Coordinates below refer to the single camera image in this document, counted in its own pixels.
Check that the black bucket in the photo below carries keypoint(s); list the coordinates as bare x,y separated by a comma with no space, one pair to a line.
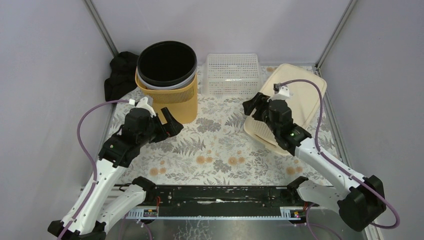
167,65

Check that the black crumpled cloth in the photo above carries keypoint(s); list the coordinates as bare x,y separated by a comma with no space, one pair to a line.
121,80

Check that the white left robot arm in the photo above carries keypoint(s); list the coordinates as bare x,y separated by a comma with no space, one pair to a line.
88,219

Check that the yellow plastic waste bin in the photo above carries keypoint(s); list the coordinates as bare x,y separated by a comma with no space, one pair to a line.
182,103

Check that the white mesh plastic basket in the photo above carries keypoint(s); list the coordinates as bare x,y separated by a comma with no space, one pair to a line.
231,74

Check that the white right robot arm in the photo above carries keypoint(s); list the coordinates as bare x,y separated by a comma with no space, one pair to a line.
357,199

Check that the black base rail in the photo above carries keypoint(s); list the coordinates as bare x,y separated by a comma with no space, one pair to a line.
195,199

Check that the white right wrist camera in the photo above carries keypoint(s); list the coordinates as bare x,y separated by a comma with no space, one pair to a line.
281,92

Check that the grey slotted cable duct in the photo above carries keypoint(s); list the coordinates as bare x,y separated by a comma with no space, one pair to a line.
149,214

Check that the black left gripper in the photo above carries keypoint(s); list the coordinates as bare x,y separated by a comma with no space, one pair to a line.
163,127

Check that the floral patterned table mat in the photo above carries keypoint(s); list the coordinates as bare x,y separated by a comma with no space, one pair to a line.
214,149

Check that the large cream plastic basket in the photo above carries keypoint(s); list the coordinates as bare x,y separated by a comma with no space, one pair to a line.
304,103

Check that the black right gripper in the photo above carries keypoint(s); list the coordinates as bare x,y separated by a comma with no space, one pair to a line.
256,101

